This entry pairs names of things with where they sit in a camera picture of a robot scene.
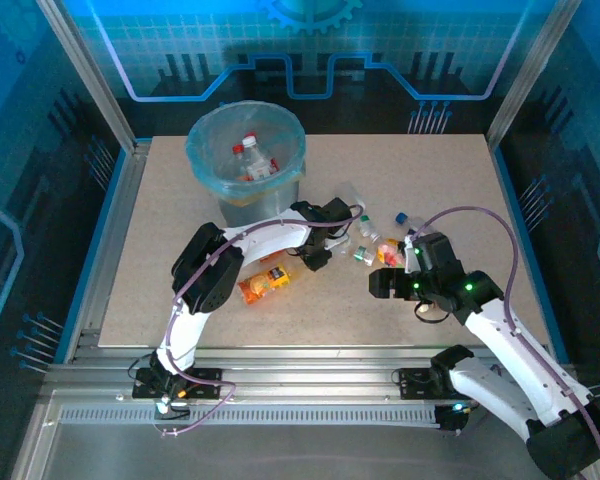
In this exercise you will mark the crushed clear plastic bottle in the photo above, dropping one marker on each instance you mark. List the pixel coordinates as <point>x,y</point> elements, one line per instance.
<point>341,244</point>

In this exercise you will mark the small bottle green cap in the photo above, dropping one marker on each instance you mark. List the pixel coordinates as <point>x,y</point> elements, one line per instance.
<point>364,256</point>

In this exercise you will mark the orange juice bottle dark label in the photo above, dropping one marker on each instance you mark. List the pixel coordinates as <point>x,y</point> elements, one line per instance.
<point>270,280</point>

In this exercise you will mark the small orange red bottle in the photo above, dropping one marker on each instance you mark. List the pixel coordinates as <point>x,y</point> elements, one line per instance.
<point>390,252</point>

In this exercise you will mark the clear bottle blue cap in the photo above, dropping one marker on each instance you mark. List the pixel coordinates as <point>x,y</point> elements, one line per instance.
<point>402,218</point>

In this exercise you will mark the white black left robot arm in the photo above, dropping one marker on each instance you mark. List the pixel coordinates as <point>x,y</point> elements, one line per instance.
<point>270,239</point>

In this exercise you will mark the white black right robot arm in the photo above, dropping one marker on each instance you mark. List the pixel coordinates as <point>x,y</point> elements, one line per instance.
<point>505,350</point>

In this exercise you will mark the grey bin with blue liner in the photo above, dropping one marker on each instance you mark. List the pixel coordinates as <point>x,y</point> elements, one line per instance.
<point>282,130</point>

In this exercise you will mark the clear bottle green cap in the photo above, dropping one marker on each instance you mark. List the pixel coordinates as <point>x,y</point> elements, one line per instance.
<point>369,229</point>

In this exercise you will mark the large clear plastic bottle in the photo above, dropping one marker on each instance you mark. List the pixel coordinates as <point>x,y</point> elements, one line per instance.
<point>347,192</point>

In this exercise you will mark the clear bottle white cap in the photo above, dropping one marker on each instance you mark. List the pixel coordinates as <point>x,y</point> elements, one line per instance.
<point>260,162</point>

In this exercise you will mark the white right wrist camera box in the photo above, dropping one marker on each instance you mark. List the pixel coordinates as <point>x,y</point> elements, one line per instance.
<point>410,255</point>

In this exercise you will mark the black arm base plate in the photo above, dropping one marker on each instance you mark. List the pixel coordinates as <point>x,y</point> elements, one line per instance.
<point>205,382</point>
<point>412,382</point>

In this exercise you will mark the aluminium front frame rail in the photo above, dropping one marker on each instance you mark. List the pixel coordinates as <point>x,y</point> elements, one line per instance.
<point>305,370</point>

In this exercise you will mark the aluminium side frame rail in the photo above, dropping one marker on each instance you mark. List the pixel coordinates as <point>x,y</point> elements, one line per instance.
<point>120,210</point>

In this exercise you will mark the aluminium frame post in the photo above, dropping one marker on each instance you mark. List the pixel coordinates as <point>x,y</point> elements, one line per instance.
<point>532,75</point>
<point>91,75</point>

